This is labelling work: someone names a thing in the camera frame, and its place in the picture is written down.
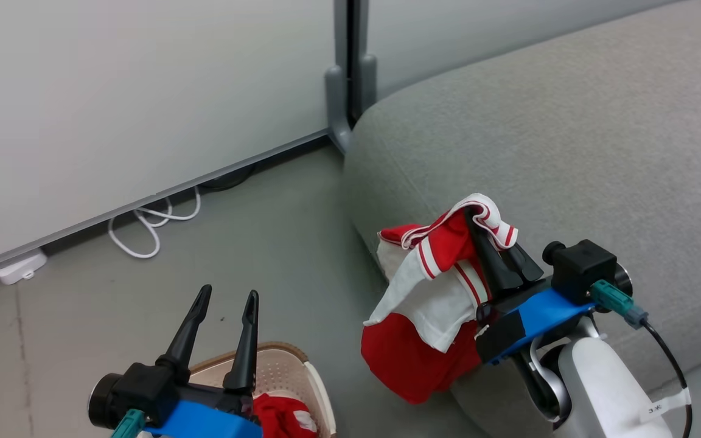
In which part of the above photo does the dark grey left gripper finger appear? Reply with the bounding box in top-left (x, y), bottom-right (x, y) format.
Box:
top-left (222, 290), bottom-right (260, 394)
top-left (156, 284), bottom-right (213, 379)

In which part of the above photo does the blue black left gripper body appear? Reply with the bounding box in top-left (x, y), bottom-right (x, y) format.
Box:
top-left (142, 388), bottom-right (264, 438)

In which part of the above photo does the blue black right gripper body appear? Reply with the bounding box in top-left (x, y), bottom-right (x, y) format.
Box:
top-left (475, 276), bottom-right (598, 367)

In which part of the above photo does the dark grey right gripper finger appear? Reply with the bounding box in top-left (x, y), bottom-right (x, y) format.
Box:
top-left (465, 209), bottom-right (524, 300)
top-left (501, 242), bottom-right (545, 285)

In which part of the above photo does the plain red garment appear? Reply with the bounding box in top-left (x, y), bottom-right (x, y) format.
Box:
top-left (253, 393), bottom-right (319, 438)

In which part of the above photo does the red and white striped garment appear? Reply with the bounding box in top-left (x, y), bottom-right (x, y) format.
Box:
top-left (360, 193), bottom-right (519, 406)

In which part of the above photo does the beige perforated laundry basket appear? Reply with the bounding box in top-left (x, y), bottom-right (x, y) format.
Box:
top-left (189, 341), bottom-right (338, 438)

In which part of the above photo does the grey fabric sofa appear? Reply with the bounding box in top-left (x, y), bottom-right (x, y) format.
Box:
top-left (343, 0), bottom-right (701, 438)

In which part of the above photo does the white power adapter box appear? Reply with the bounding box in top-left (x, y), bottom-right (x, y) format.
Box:
top-left (0, 248), bottom-right (49, 286)

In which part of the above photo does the black cable with teal plug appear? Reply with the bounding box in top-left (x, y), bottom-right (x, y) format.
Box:
top-left (590, 279), bottom-right (694, 438)
top-left (110, 408), bottom-right (146, 438)

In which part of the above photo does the white looped cable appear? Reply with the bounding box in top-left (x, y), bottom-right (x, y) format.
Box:
top-left (107, 185), bottom-right (203, 260)

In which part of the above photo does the grey partition bottom rail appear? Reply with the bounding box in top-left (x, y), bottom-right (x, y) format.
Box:
top-left (0, 127), bottom-right (333, 281)

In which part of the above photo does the black floor cable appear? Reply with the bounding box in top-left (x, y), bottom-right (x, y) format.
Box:
top-left (200, 163), bottom-right (258, 193)

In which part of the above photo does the grey partition post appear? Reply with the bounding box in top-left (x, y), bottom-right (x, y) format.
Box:
top-left (324, 0), bottom-right (379, 154)

